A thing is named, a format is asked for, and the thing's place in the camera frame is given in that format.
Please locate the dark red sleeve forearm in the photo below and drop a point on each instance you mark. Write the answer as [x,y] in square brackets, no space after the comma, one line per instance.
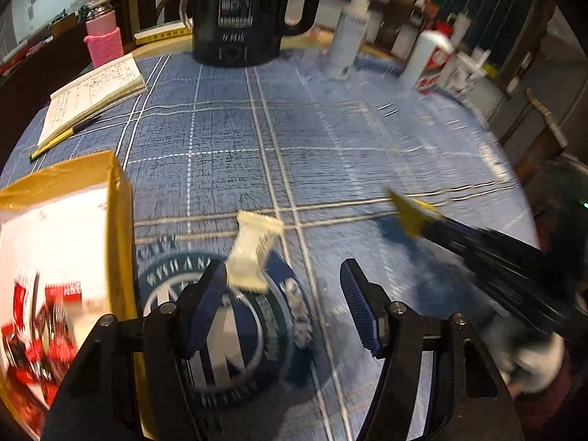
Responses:
[534,410]

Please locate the yellow snack packet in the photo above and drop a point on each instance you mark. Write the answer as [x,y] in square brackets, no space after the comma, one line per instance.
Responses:
[414,215]

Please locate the white small snack packet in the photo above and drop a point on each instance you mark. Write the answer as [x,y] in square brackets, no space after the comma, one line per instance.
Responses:
[247,259]

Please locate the yellow cardboard box tray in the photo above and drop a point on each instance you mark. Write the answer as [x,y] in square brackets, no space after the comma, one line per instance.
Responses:
[66,260]

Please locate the right hand white glove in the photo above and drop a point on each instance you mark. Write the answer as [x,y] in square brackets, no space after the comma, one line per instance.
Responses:
[526,368]

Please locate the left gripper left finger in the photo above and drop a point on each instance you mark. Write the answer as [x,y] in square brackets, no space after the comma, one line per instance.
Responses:
[202,316]

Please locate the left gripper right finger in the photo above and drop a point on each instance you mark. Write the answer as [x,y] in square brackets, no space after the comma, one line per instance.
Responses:
[468,400]

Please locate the black electric kettle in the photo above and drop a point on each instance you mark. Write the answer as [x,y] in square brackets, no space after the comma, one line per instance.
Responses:
[241,33]

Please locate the yellow black pencil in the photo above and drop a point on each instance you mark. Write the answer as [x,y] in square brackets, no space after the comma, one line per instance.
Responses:
[60,138]

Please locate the blue plaid tablecloth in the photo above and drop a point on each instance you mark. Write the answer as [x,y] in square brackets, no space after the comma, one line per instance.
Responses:
[201,143]

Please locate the open notebook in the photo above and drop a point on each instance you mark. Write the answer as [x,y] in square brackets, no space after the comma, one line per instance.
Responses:
[90,94]

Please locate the white spray bottle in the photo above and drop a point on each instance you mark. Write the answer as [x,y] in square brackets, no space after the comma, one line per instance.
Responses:
[347,40]

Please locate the pink thermos bottle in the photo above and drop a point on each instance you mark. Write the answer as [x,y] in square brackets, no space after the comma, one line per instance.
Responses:
[103,40]

